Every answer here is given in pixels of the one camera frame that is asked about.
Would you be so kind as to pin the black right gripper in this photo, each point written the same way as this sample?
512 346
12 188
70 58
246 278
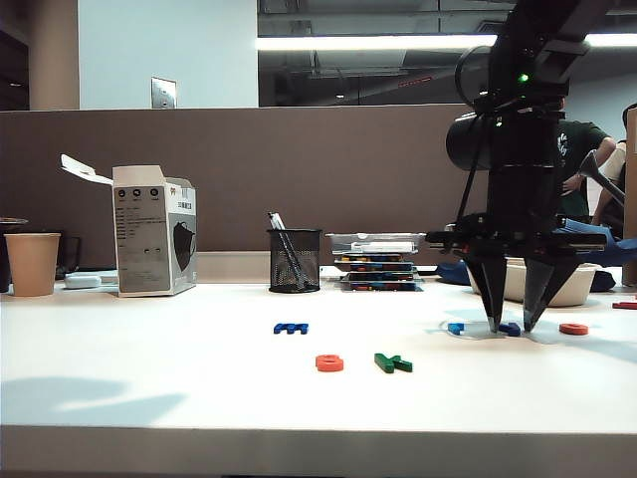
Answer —
522 189

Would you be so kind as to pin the dark blue letter Y magnet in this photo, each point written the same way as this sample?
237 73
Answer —
510 328

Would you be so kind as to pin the green letter K magnet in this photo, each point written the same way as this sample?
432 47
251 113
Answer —
385 361

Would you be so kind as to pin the orange letter O magnet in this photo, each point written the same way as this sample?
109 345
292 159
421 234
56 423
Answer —
321 364
565 328

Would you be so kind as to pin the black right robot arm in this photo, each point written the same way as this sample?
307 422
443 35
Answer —
527 30

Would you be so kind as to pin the light blue letter magnet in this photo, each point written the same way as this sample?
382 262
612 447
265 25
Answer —
454 328

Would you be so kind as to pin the red letter magnet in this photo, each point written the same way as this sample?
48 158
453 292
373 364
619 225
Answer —
625 305

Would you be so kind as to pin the letter magnet pack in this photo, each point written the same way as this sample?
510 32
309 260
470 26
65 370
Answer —
368 258
373 267
380 286
380 277

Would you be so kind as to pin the stacked magnet letter boxes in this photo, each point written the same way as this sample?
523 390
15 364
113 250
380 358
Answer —
341 242

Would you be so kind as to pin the dark blue letter M magnet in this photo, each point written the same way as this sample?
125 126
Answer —
291 328

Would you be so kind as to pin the white oval paper bowl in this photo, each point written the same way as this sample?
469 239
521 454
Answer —
579 286

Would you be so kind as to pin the blue foam clog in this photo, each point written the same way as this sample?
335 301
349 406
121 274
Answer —
450 273
582 226

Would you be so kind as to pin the grey funnel shaped tool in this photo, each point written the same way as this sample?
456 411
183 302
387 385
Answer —
603 179

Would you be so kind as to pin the cardboard box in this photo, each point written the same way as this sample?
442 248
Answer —
631 199

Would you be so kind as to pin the person in dark green shirt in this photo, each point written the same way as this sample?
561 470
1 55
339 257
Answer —
577 149

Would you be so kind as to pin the person in beige shirt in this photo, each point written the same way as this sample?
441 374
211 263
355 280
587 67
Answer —
616 159

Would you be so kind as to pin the black mesh pen holder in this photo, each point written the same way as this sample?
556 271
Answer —
296 271

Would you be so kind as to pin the black and white pen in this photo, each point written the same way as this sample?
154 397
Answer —
275 220

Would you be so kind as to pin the brown desk partition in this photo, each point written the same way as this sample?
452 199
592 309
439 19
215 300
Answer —
249 164

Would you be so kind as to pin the long ceiling light strip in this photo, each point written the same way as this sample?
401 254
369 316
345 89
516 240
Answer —
348 42

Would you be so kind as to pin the grey face mask box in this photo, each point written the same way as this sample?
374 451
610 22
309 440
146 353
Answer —
142 239

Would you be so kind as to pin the small white device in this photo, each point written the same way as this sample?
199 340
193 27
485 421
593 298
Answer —
82 281

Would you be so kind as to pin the dark drinking glass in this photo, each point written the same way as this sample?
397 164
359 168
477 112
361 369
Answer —
69 253

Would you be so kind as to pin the brown paper cup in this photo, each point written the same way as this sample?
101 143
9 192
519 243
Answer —
32 266

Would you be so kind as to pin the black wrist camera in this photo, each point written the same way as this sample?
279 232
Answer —
470 223

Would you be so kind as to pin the metal wall switch plate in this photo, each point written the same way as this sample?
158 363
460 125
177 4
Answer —
164 93

